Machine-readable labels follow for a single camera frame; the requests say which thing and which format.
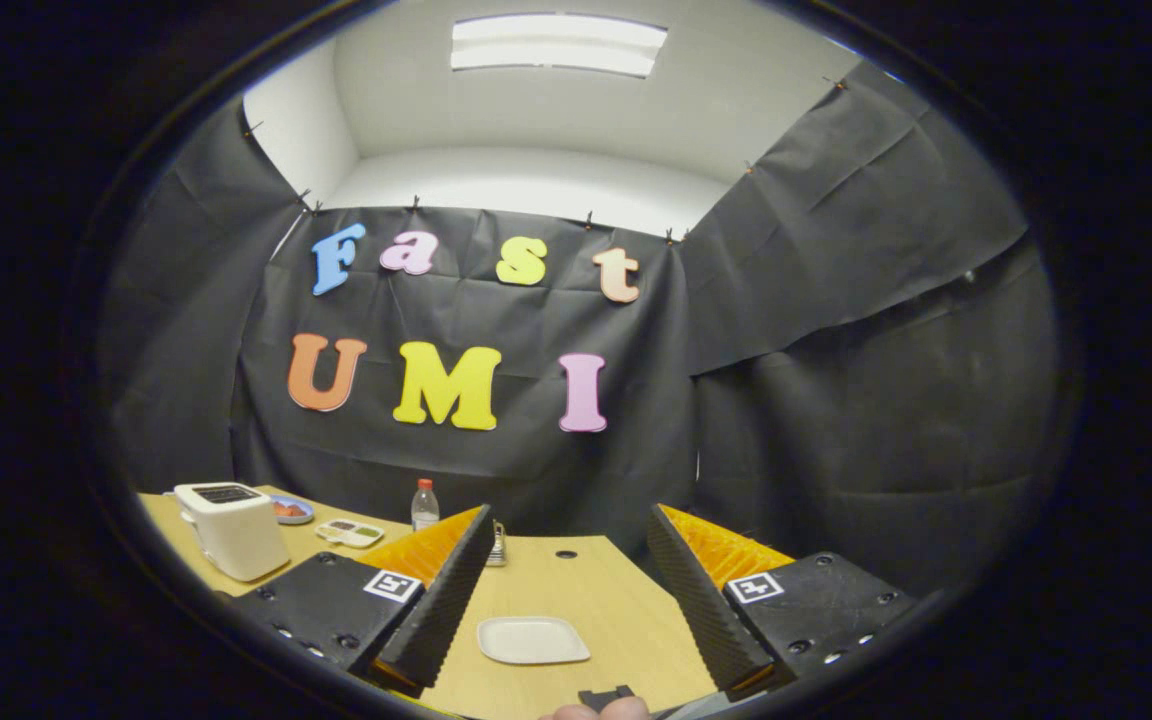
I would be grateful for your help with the clear bottle with red cap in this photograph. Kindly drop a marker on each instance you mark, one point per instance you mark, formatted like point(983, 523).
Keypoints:
point(425, 510)

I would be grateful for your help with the blue plate with red food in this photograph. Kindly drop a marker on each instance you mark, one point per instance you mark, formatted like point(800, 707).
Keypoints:
point(291, 512)

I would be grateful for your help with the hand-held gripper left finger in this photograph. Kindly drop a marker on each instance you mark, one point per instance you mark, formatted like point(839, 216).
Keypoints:
point(456, 590)

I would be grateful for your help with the white square plate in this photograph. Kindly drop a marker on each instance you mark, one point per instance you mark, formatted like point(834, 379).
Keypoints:
point(533, 640)

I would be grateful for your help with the white toaster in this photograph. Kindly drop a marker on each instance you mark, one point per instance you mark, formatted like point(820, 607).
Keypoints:
point(236, 535)

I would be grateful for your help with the ceiling light panel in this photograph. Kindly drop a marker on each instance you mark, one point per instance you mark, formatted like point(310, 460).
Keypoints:
point(556, 45)

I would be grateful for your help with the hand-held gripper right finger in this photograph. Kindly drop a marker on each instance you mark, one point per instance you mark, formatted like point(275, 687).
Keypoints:
point(686, 590)

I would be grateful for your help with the white divided seasoning tray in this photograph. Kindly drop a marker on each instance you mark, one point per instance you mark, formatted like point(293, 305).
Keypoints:
point(349, 533)

